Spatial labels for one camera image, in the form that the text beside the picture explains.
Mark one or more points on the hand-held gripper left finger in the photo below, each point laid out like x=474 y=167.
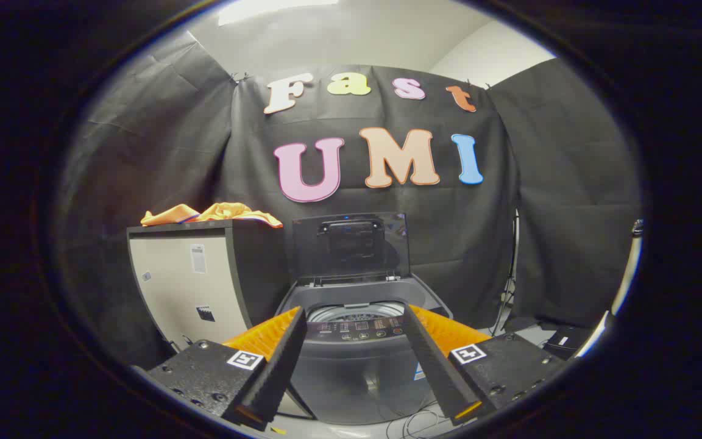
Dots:
x=278 y=366

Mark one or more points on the dark glass washing machine lid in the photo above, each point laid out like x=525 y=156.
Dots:
x=351 y=256

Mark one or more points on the black box with white label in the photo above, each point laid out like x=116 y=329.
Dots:
x=567 y=341

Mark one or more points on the black tripod stand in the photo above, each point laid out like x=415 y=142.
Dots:
x=514 y=256

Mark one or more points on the grey washing machine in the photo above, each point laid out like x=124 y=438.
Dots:
x=357 y=378

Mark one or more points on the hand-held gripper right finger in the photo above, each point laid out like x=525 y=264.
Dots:
x=433 y=366

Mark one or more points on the beige and dark cabinet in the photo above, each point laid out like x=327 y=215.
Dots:
x=168 y=286

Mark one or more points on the orange shirt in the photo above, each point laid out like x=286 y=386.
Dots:
x=223 y=211

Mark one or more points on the black backdrop cloth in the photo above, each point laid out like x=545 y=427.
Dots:
x=387 y=207

